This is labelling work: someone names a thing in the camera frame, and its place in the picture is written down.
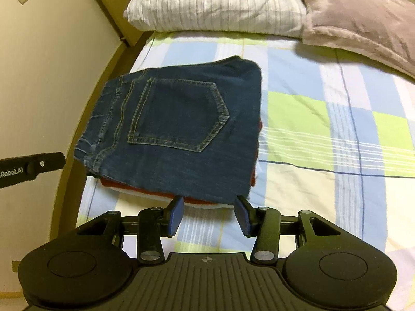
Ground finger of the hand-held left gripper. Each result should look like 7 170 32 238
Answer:
27 152 65 179

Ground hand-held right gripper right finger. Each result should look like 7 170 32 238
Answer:
234 195 344 266

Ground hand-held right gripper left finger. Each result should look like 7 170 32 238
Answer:
76 195 185 264

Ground blue denim jeans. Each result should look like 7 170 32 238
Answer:
73 56 263 206

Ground white folded garment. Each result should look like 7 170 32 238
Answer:
113 189 237 209

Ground red garment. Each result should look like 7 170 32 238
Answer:
99 120 262 206

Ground checked bed sheet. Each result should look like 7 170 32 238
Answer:
76 31 415 266

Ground striped white pillow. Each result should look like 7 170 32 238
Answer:
123 0 308 38

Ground pink blanket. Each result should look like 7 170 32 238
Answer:
285 0 415 78

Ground wooden bed frame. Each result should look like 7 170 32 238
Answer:
11 0 163 274

